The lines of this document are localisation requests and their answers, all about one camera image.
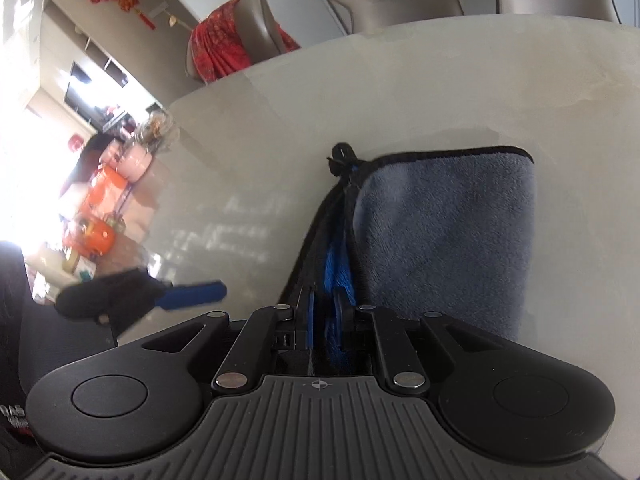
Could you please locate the blue grey microfibre towel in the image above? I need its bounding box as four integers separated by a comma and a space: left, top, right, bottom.
280, 143, 535, 341

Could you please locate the orange box on table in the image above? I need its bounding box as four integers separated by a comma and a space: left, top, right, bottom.
63, 214, 116, 260

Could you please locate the pink round box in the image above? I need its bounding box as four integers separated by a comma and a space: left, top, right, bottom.
115, 144, 153, 183

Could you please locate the chair with red cloth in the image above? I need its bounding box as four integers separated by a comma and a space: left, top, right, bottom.
186, 0, 299, 84

